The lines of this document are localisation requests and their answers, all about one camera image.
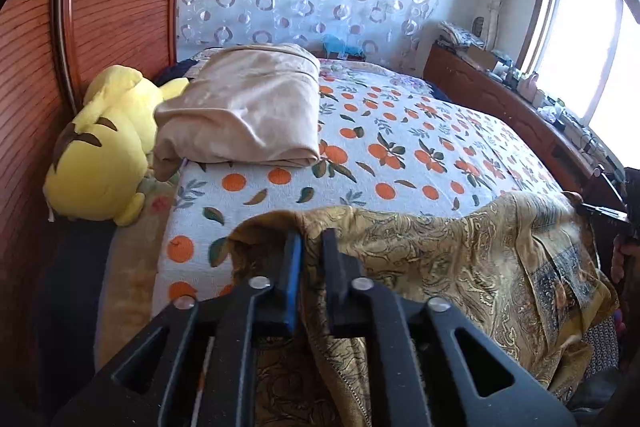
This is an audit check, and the cardboard box on cabinet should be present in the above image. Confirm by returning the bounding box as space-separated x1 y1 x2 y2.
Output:
465 44 500 70

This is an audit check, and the person's right hand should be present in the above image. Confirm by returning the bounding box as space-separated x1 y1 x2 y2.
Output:
611 234 640 283

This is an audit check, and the blue toy on bed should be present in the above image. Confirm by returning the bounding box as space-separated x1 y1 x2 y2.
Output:
322 35 366 61

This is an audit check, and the gold patterned sunflower garment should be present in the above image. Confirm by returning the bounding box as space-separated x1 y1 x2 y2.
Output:
224 192 618 426

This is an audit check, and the stack of folded fabric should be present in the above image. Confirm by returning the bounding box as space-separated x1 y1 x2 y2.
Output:
438 20 485 49

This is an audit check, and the wooden louvered wardrobe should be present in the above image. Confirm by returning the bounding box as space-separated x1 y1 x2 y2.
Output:
1 0 177 366

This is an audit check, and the floral bed quilt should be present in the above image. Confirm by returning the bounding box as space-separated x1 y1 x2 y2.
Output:
96 60 435 365

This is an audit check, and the orange-print white blanket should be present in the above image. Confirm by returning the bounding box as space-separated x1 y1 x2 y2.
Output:
152 64 559 311

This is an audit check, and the window with wooden frame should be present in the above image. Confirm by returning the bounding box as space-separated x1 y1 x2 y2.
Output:
521 0 639 168

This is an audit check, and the wooden sideboard cabinet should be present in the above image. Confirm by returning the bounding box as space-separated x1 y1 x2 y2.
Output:
423 43 596 194

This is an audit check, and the yellow plush toy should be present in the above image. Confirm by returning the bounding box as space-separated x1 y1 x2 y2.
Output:
42 65 189 227

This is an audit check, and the folded beige cloth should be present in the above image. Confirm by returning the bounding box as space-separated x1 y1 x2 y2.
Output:
153 43 320 181

